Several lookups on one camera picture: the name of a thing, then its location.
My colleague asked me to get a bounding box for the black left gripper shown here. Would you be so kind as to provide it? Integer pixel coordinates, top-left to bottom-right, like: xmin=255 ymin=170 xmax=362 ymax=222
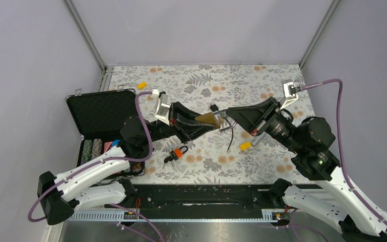
xmin=144 ymin=103 xmax=217 ymax=145

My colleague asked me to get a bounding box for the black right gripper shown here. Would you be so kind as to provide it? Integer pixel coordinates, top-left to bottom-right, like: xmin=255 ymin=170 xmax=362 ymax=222
xmin=226 ymin=95 xmax=305 ymax=153

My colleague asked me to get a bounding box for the large brass padlock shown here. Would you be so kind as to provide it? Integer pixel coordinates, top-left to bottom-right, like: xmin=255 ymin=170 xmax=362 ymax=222
xmin=195 ymin=109 xmax=237 ymax=133

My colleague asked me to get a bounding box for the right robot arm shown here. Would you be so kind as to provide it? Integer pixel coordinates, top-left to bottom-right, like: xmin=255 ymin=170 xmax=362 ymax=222
xmin=226 ymin=97 xmax=387 ymax=241

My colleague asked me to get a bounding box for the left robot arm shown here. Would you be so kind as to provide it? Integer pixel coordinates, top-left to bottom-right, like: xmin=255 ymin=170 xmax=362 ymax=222
xmin=37 ymin=102 xmax=220 ymax=225

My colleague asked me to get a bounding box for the grey marker yellow cap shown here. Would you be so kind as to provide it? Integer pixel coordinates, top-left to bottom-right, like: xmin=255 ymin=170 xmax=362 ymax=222
xmin=239 ymin=133 xmax=266 ymax=151

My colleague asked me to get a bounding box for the small orange black padlock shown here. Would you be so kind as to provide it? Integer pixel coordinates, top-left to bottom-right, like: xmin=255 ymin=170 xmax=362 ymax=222
xmin=162 ymin=145 xmax=189 ymax=169

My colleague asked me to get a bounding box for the floral table cloth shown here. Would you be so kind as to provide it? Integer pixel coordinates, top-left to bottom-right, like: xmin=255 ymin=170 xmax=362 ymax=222
xmin=109 ymin=65 xmax=308 ymax=184

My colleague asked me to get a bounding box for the yellow block near case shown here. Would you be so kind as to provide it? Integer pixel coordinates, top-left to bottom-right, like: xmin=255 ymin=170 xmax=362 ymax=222
xmin=137 ymin=82 xmax=147 ymax=90

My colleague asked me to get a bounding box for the black poker chip case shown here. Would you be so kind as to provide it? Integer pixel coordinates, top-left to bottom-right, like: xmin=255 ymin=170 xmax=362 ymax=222
xmin=66 ymin=89 xmax=149 ymax=166

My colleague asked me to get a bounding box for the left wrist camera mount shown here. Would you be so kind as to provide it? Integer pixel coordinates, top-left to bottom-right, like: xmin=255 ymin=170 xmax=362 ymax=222
xmin=151 ymin=89 xmax=171 ymax=126

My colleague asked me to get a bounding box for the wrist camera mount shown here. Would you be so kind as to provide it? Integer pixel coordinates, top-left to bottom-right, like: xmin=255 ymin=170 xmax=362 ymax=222
xmin=279 ymin=80 xmax=301 ymax=109
xmin=151 ymin=89 xmax=171 ymax=126

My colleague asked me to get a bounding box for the black cord with fob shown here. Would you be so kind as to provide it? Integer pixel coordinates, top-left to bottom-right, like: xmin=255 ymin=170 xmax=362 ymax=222
xmin=209 ymin=103 xmax=234 ymax=153

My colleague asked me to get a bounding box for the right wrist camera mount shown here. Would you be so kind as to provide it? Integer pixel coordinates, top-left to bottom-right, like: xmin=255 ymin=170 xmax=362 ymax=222
xmin=279 ymin=80 xmax=301 ymax=109

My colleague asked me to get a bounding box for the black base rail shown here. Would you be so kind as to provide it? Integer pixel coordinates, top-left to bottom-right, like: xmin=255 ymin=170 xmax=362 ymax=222
xmin=118 ymin=184 xmax=287 ymax=221

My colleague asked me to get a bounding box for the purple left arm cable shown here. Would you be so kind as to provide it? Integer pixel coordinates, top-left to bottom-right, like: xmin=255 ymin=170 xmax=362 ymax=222
xmin=27 ymin=90 xmax=162 ymax=222

